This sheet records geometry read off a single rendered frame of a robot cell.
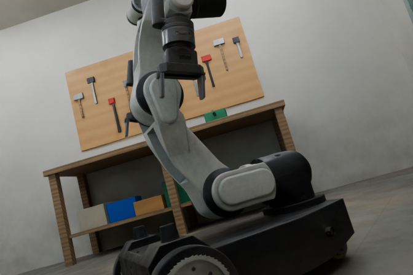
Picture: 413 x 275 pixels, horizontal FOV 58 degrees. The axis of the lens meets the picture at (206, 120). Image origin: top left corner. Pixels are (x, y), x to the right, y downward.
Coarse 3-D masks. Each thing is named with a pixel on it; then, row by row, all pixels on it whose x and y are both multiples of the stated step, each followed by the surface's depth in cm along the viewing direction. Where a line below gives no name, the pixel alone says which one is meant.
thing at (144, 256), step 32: (256, 160) 121; (288, 160) 119; (288, 192) 115; (224, 224) 133; (256, 224) 108; (288, 224) 95; (320, 224) 101; (128, 256) 105; (160, 256) 81; (256, 256) 89; (288, 256) 92; (320, 256) 97
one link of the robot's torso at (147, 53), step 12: (144, 12) 114; (144, 24) 113; (144, 36) 113; (156, 36) 115; (144, 48) 113; (156, 48) 114; (144, 60) 112; (156, 60) 113; (144, 72) 111; (180, 84) 113; (132, 96) 113; (132, 108) 114; (144, 108) 107; (144, 120) 114
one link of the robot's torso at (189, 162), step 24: (144, 96) 106; (168, 96) 106; (168, 120) 104; (168, 144) 106; (192, 144) 110; (168, 168) 115; (192, 168) 108; (216, 168) 111; (192, 192) 111; (216, 216) 108
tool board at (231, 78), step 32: (224, 32) 391; (96, 64) 407; (224, 64) 384; (96, 96) 401; (128, 96) 394; (192, 96) 386; (224, 96) 381; (256, 96) 377; (96, 128) 396; (128, 128) 391
